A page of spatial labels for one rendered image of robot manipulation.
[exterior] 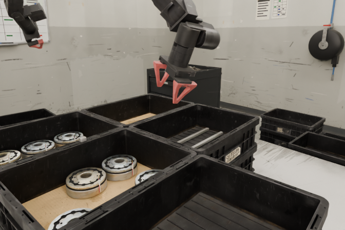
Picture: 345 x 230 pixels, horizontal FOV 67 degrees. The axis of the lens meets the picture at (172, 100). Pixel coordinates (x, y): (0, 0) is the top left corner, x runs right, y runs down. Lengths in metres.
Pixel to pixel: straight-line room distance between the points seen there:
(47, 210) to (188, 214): 0.33
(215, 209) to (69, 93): 3.53
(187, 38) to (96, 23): 3.51
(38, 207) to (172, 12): 0.59
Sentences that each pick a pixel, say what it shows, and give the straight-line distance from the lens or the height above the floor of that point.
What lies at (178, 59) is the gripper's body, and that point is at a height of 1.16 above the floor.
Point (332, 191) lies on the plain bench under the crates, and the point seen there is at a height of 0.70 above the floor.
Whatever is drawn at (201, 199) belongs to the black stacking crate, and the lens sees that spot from 0.70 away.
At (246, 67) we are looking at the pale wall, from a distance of 4.20.
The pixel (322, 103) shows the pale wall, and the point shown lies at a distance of 3.82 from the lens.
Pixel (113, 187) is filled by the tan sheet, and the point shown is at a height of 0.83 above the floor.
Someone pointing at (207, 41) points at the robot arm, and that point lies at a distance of 0.72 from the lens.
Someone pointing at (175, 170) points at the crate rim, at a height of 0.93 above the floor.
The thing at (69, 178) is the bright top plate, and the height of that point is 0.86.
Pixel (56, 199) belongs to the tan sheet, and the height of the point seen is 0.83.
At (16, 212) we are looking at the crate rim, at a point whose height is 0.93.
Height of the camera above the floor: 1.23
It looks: 15 degrees down
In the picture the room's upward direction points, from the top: straight up
